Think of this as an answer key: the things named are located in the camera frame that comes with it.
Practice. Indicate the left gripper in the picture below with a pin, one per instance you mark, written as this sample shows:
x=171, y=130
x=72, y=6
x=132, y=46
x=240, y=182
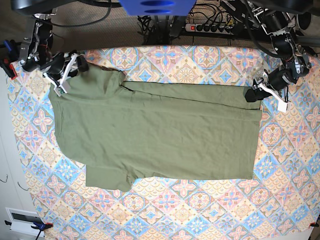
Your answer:
x=277, y=79

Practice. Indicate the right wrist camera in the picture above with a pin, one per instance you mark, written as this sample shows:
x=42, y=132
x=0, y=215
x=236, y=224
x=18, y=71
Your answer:
x=62, y=89

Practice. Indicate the white wall box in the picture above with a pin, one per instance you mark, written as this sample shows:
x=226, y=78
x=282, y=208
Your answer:
x=22, y=221

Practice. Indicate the orange clamp lower right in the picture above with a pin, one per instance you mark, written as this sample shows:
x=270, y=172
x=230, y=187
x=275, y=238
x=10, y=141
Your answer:
x=314, y=224

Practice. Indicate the blue orange clamp upper left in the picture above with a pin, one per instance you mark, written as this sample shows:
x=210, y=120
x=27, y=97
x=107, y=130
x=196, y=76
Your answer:
x=10, y=55

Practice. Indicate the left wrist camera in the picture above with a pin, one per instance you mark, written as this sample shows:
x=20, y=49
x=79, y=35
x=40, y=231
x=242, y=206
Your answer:
x=282, y=106

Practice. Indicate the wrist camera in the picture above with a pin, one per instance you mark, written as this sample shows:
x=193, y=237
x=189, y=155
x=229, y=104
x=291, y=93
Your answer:
x=62, y=89
x=282, y=106

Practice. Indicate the blue orange clamp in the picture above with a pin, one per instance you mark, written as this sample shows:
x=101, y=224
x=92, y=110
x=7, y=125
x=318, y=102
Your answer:
x=40, y=226
x=10, y=55

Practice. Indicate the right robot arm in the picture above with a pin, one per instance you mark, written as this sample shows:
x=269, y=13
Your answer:
x=35, y=50

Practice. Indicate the patterned tablecloth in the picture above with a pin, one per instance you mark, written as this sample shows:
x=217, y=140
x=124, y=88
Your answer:
x=281, y=200

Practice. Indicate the blue orange clamp lower left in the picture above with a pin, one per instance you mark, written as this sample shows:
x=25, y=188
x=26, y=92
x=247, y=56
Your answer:
x=40, y=226

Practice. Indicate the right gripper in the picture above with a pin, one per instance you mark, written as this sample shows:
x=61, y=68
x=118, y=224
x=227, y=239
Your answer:
x=56, y=66

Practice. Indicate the white power strip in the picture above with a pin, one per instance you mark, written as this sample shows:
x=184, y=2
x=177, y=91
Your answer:
x=208, y=28

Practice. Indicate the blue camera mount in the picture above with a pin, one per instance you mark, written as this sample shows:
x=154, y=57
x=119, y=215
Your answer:
x=157, y=7

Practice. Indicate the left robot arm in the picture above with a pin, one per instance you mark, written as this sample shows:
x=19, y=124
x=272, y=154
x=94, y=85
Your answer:
x=295, y=63

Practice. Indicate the green t-shirt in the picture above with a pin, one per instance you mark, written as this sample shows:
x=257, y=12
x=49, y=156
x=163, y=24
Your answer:
x=127, y=130

